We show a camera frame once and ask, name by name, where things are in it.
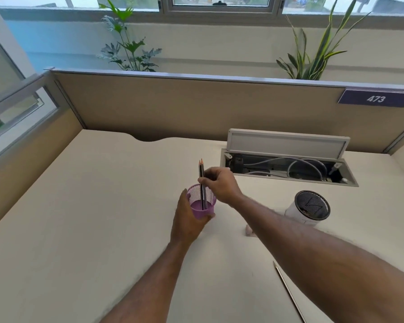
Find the person's left hand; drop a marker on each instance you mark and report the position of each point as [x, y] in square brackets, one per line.
[185, 223]

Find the person's right hand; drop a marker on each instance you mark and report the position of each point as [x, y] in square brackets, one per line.
[224, 188]

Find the person's left thumb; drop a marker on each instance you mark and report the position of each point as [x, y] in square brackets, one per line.
[206, 217]

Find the person's right fingers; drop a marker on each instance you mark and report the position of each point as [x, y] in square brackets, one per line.
[208, 178]

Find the dark pencil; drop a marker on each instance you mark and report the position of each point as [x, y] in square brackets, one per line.
[200, 184]
[203, 186]

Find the purple mesh pen cup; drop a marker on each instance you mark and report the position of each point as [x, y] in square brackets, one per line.
[202, 206]

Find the person's right forearm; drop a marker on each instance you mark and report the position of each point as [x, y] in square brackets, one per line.
[326, 262]

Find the person's left forearm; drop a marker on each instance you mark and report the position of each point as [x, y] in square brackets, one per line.
[144, 282]

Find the pink eraser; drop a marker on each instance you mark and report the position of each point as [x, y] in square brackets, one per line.
[249, 230]

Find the beige desk partition panel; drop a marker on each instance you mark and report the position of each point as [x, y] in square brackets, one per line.
[202, 107]

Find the white mesh pen cup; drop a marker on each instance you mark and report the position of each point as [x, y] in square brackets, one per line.
[308, 207]

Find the light wooden pencil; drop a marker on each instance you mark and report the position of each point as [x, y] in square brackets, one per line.
[289, 290]

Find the broad-leaf green plant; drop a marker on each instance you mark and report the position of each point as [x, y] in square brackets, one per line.
[128, 47]

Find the snake plant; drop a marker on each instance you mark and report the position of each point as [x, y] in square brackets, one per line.
[314, 53]

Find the beige side partition panel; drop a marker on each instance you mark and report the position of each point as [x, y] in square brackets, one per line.
[23, 164]

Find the blue number sign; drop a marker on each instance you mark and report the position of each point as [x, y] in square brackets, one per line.
[376, 98]

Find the glass side partition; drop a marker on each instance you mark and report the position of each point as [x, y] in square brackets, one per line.
[6, 94]

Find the window frame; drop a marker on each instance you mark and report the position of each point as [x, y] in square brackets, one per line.
[222, 6]

